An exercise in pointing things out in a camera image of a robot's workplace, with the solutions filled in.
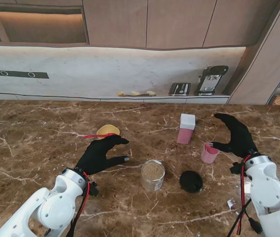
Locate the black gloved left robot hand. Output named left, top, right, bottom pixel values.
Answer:
left=75, top=134, right=130, bottom=176

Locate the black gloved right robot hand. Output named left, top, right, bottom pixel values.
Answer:
left=209, top=113, right=259, bottom=159

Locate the red plastic measuring spoon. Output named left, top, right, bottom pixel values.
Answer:
left=83, top=132, right=116, bottom=139

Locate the pink plastic measuring cup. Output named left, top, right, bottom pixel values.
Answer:
left=200, top=142, right=220, bottom=164

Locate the clear grain jar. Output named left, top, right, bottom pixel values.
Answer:
left=140, top=159, right=166, bottom=192

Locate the black round jar lid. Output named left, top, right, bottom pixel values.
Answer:
left=179, top=170, right=203, bottom=194

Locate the pink container with white lid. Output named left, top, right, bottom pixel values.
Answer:
left=176, top=113, right=196, bottom=145

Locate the yellow plastic bowl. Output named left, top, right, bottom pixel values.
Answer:
left=97, top=124, right=120, bottom=140

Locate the tall beige cabinet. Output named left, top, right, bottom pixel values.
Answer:
left=228, top=0, right=280, bottom=106

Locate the black espresso machine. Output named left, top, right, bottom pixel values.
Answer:
left=194, top=65, right=229, bottom=96

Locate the dark wooden serving board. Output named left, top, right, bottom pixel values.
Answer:
left=122, top=93, right=157, bottom=97

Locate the black toaster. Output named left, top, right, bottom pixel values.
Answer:
left=168, top=82, right=191, bottom=96

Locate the white back counter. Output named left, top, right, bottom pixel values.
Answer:
left=0, top=91, right=231, bottom=114

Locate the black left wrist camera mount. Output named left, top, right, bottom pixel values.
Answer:
left=89, top=181, right=101, bottom=198

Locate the red and black left arm cable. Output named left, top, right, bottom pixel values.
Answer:
left=45, top=171, right=92, bottom=237

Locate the red and black arm cable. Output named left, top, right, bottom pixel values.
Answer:
left=227, top=155, right=263, bottom=237
left=45, top=171, right=92, bottom=237

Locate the red and black right arm cable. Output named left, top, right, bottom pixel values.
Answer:
left=227, top=155, right=263, bottom=237

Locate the black wall control strip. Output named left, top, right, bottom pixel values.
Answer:
left=0, top=69, right=50, bottom=79

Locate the beige wall cabinet door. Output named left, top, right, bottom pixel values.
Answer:
left=82, top=0, right=148, bottom=49
left=145, top=0, right=217, bottom=49
left=202, top=0, right=280, bottom=48

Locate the lit open wall shelf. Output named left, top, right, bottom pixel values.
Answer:
left=0, top=0, right=90, bottom=46

